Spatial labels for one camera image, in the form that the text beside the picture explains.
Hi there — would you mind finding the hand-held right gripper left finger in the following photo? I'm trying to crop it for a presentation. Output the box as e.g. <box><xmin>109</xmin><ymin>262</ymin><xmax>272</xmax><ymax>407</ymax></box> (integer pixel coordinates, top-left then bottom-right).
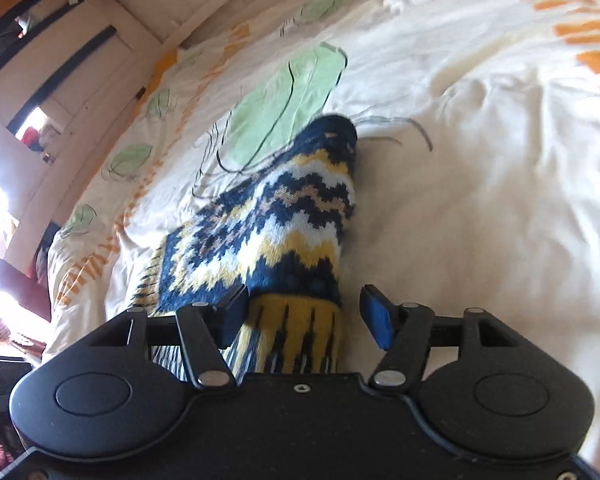
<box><xmin>87</xmin><ymin>284</ymin><xmax>252</xmax><ymax>392</ymax></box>

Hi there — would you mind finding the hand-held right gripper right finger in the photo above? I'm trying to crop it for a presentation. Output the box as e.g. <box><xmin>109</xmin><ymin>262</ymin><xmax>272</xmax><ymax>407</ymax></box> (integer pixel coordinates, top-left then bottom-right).
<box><xmin>359</xmin><ymin>284</ymin><xmax>522</xmax><ymax>389</ymax></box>

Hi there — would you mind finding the zigzag patterned knit sweater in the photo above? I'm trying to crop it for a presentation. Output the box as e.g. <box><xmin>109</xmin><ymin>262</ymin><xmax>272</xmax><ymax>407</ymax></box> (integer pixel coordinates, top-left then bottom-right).
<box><xmin>129</xmin><ymin>114</ymin><xmax>359</xmax><ymax>381</ymax></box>

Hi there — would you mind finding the white duvet with green leaves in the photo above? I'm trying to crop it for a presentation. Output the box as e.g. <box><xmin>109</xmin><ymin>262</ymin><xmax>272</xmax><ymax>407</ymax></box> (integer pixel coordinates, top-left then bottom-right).
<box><xmin>42</xmin><ymin>0</ymin><xmax>600</xmax><ymax>466</ymax></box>

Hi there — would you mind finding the dark red furniture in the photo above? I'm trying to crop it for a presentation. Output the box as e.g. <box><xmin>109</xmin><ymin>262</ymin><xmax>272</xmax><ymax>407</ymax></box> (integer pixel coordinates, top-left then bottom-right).
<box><xmin>0</xmin><ymin>257</ymin><xmax>53</xmax><ymax>323</ymax></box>

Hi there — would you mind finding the yellow bed sheet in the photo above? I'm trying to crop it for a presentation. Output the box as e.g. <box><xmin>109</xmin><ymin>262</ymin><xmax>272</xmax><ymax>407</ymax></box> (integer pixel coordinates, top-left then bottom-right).
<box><xmin>130</xmin><ymin>49</ymin><xmax>181</xmax><ymax>111</ymax></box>

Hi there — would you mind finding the red item behind bed rail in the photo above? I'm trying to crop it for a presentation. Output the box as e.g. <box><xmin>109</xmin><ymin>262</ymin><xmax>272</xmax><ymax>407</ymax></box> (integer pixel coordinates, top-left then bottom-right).
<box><xmin>19</xmin><ymin>122</ymin><xmax>63</xmax><ymax>163</ymax></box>

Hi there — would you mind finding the white wooden bed frame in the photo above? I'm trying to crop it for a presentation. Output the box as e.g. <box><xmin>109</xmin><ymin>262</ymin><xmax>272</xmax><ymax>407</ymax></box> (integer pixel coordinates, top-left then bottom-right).
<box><xmin>0</xmin><ymin>0</ymin><xmax>331</xmax><ymax>281</ymax></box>

